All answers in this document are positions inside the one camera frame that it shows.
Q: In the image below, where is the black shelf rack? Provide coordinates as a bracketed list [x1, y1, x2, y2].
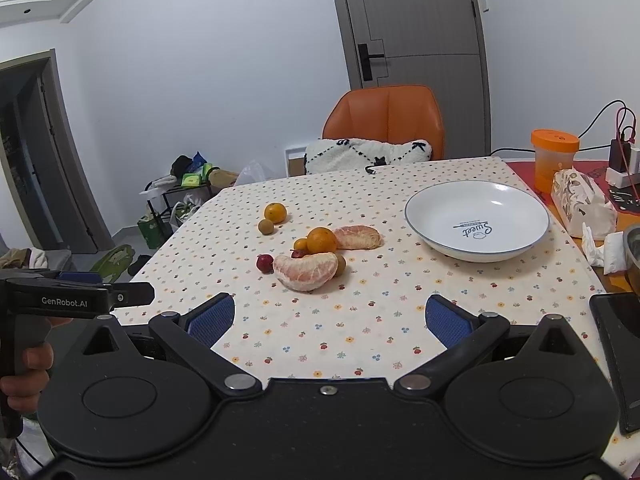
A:
[140, 183, 216, 234]

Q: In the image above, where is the black tablet device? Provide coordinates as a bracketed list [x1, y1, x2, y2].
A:
[589, 292, 640, 436]

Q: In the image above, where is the peeled pomelo segment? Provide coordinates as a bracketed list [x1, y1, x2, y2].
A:
[333, 226, 383, 250]
[272, 252, 338, 292]

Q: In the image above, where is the black charger adapter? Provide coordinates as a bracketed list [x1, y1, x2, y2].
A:
[608, 136, 631, 174]

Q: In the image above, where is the large orange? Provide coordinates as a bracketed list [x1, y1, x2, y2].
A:
[306, 228, 338, 254]

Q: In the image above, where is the cardboard white framed panel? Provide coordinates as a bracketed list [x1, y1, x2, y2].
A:
[284, 146, 306, 177]

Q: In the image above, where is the white black fuzzy cushion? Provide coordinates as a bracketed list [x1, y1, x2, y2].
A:
[304, 139, 433, 174]

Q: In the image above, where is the black power cable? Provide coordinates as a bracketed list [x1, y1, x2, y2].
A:
[489, 98, 640, 156]

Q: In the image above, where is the white crumpled tissue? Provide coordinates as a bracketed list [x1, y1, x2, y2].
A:
[582, 223, 627, 275]

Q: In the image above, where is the green carton box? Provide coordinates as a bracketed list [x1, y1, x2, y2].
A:
[137, 212, 172, 249]

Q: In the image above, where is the grey door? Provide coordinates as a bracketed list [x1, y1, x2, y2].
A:
[334, 0, 491, 158]

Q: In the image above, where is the red thin cable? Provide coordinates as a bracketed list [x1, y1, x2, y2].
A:
[613, 105, 640, 181]

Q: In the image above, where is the red table mat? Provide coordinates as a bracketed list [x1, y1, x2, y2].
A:
[506, 160, 639, 231]

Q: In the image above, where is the orange lidded plastic jar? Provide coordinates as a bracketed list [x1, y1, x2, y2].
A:
[530, 129, 580, 194]

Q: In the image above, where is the floral tissue pack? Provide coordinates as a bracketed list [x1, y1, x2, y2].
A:
[551, 168, 617, 242]

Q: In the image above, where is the white power strip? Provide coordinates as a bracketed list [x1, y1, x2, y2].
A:
[605, 145, 639, 188]

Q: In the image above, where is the person's left hand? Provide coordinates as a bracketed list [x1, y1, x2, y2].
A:
[1, 342, 54, 415]

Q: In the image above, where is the red cherry fruit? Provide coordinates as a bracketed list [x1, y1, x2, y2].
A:
[256, 254, 273, 274]

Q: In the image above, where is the green slipper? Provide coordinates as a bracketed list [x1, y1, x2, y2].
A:
[90, 244, 136, 283]

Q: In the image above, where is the brown longan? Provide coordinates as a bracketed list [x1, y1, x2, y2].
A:
[258, 219, 274, 235]
[334, 254, 346, 278]

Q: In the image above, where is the orange leather chair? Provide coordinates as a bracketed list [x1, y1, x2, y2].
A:
[321, 84, 446, 160]

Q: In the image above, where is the small orange kumquat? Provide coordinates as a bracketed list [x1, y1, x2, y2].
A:
[293, 238, 307, 252]

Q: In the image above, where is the steel bowl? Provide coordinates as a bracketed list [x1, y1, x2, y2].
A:
[623, 223, 640, 296]

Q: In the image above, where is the clear plastic bag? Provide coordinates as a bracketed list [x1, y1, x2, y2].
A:
[234, 160, 277, 186]

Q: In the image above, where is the white round plate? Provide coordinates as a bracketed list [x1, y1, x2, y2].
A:
[404, 180, 550, 263]

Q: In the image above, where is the black door handle lock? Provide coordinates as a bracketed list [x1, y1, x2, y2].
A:
[357, 44, 385, 82]

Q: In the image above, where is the orange fruit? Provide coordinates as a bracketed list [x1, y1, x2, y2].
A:
[264, 203, 288, 224]

